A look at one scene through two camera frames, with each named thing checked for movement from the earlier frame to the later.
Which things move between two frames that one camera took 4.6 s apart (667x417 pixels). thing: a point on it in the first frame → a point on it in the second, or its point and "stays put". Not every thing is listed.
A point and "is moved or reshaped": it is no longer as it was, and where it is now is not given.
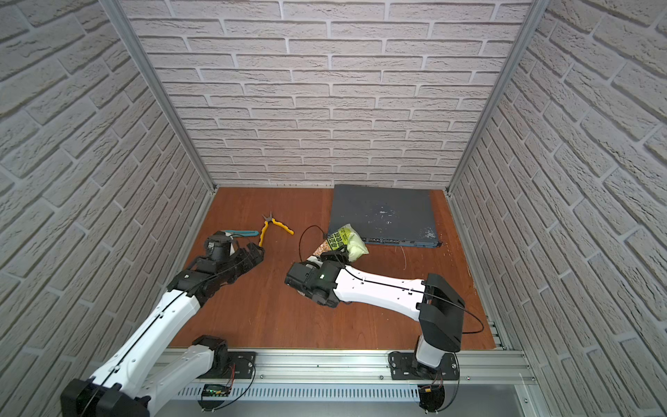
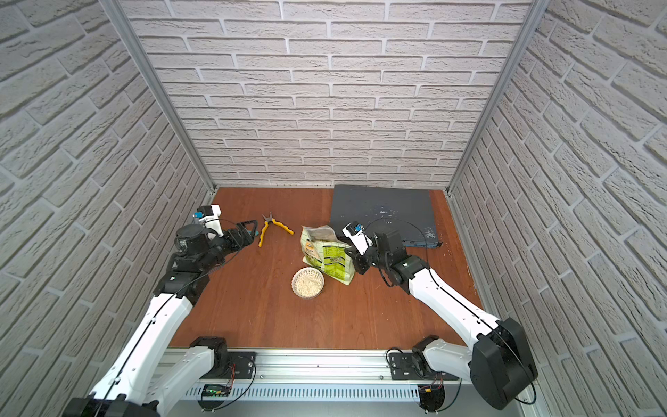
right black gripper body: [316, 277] → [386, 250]
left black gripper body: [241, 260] → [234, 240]
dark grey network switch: [399, 215] stays put
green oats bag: [348, 239] is moved or reshaped
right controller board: [431, 397] stays put
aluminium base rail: [476, 367] stays put
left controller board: [214, 390] stays put
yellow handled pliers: [266, 226] stays put
